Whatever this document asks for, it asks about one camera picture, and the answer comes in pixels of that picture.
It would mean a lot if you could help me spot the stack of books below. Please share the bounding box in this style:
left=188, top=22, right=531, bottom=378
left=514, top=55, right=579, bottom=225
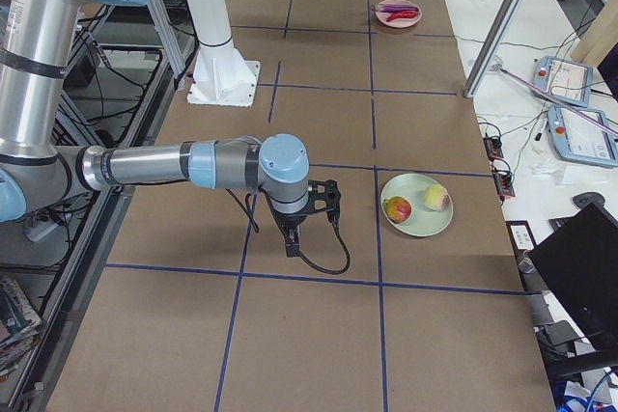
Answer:
left=1, top=275, right=42, bottom=381

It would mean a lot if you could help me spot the near teach pendant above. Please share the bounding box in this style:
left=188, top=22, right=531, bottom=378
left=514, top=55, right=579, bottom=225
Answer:
left=548, top=104, right=617, bottom=168

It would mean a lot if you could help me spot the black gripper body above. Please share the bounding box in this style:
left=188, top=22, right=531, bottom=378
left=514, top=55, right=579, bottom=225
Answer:
left=271, top=207, right=308, bottom=258

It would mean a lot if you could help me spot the purple eggplant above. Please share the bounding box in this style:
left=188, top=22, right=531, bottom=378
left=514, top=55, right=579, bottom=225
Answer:
left=371, top=4, right=418, bottom=14

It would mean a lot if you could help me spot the black monitor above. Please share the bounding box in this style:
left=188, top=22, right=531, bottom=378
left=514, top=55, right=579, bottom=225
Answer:
left=529, top=203, right=617, bottom=349

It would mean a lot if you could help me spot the teach pendant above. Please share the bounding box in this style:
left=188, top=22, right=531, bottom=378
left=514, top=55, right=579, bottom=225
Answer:
left=532, top=56, right=594, bottom=108
left=548, top=104, right=617, bottom=168

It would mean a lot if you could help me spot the red chili pepper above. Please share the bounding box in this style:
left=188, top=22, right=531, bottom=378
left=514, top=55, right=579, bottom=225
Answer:
left=386, top=10, right=418, bottom=23

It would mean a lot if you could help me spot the far teach pendant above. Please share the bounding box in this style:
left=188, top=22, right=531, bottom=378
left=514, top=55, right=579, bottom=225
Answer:
left=532, top=56, right=594, bottom=108

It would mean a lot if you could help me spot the orange circuit board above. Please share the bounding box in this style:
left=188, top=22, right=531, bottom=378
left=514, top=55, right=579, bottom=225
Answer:
left=483, top=135, right=504, bottom=161
left=492, top=167, right=516, bottom=202

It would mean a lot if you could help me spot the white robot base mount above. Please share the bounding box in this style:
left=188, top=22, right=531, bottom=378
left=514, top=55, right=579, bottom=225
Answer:
left=186, top=0, right=261, bottom=107

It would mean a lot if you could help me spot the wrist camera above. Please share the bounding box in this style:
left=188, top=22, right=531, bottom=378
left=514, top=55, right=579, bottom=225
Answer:
left=307, top=179, right=341, bottom=224

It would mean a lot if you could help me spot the pink plate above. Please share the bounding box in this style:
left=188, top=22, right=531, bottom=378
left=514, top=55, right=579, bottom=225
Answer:
left=372, top=0, right=422, bottom=29

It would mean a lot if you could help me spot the red-yellow apple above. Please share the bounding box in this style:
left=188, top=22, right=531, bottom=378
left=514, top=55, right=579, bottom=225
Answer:
left=382, top=196, right=413, bottom=224

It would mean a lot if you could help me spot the green plate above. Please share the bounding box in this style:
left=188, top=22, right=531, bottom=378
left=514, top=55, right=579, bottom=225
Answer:
left=380, top=174, right=454, bottom=237

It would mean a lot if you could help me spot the aluminium frame post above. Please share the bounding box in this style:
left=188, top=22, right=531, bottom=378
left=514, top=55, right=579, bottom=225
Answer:
left=463, top=0, right=522, bottom=98

